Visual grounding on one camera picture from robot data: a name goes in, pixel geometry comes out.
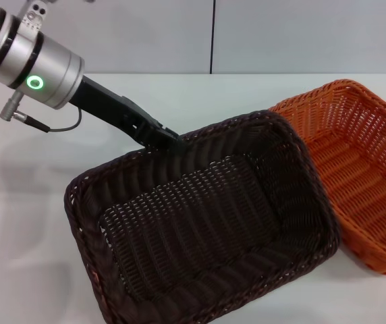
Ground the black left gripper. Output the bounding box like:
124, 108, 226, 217
68, 76, 184, 155

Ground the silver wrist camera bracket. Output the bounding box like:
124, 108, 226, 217
16, 0, 49, 35

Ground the grey cable with silver plug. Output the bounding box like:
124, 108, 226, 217
0, 90, 83, 133

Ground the dark brown woven basket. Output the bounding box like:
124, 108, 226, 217
63, 109, 341, 324

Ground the orange woven basket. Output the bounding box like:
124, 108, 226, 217
267, 79, 386, 277

